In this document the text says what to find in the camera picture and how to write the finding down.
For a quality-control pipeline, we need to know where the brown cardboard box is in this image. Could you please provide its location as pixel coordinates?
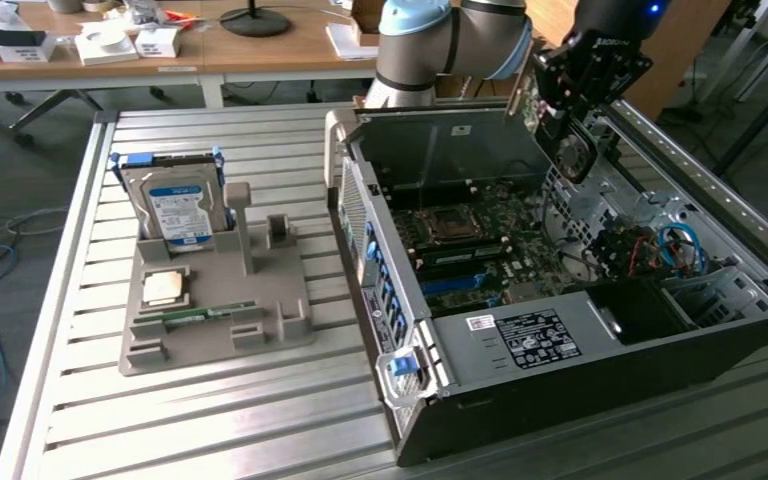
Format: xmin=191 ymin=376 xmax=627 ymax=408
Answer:
xmin=350 ymin=0 xmax=386 ymax=34

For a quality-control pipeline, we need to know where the white box with tape roll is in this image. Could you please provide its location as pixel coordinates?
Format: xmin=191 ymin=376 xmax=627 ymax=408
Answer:
xmin=75 ymin=27 xmax=140 ymax=67

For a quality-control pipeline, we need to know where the red internal wire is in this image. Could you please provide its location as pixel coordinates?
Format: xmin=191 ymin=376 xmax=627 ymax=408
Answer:
xmin=627 ymin=235 xmax=660 ymax=277

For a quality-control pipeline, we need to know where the open black PC case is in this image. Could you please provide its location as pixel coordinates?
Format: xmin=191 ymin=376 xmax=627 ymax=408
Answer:
xmin=323 ymin=92 xmax=768 ymax=469

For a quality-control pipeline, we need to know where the blue disk wire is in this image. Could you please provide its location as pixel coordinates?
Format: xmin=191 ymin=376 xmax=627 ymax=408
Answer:
xmin=657 ymin=222 xmax=713 ymax=277

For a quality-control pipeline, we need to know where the blue expansion slot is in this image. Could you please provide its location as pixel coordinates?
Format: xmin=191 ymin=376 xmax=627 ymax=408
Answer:
xmin=422 ymin=273 xmax=493 ymax=297

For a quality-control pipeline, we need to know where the small white box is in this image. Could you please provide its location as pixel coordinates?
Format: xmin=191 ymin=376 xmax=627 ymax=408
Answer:
xmin=135 ymin=27 xmax=183 ymax=59

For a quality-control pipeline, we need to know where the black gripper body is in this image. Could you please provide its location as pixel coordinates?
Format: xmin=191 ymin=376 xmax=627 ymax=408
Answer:
xmin=559 ymin=0 xmax=676 ymax=70

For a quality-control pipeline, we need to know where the blue case latch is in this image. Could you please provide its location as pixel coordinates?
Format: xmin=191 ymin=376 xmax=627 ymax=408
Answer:
xmin=387 ymin=352 xmax=421 ymax=377

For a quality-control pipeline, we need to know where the wooden desk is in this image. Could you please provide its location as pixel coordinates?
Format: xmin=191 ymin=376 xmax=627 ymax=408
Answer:
xmin=0 ymin=0 xmax=390 ymax=146

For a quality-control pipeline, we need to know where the white booklet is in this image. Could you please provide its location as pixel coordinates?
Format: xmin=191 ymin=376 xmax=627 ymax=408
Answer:
xmin=326 ymin=22 xmax=381 ymax=62

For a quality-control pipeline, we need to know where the green RAM stick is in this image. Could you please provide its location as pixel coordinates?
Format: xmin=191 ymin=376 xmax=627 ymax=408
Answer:
xmin=134 ymin=299 xmax=259 ymax=324
xmin=417 ymin=243 xmax=513 ymax=266

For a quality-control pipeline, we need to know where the green graphics card black shroud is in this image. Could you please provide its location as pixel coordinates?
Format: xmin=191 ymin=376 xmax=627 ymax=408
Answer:
xmin=503 ymin=64 xmax=605 ymax=185

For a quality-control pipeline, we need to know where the white box with black lid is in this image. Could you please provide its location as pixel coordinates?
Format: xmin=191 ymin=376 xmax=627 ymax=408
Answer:
xmin=0 ymin=29 xmax=59 ymax=64

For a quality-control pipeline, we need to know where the grey plastic parts rack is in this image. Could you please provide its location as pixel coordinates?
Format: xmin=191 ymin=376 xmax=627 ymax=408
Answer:
xmin=119 ymin=182 xmax=319 ymax=377

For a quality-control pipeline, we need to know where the hard disk in blue caddy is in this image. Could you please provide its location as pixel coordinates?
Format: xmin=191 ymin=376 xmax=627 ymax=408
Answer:
xmin=110 ymin=147 xmax=230 ymax=247

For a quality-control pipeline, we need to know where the grey floor cable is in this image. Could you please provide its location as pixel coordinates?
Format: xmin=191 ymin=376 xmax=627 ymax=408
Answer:
xmin=0 ymin=207 xmax=70 ymax=237

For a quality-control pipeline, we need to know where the black round lamp base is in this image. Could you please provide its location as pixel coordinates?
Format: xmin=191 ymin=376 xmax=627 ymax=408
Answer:
xmin=219 ymin=0 xmax=293 ymax=38

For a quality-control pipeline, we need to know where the grey power supply unit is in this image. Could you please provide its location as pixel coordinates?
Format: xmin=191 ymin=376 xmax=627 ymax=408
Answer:
xmin=431 ymin=292 xmax=626 ymax=387

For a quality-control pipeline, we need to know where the silver CPU chip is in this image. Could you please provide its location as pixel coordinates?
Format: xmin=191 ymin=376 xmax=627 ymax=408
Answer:
xmin=142 ymin=272 xmax=190 ymax=305

